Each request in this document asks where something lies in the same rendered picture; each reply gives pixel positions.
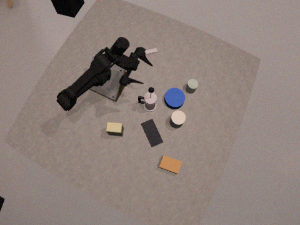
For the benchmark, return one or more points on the glass french press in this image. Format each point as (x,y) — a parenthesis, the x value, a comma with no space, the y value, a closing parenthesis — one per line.
(150,99)

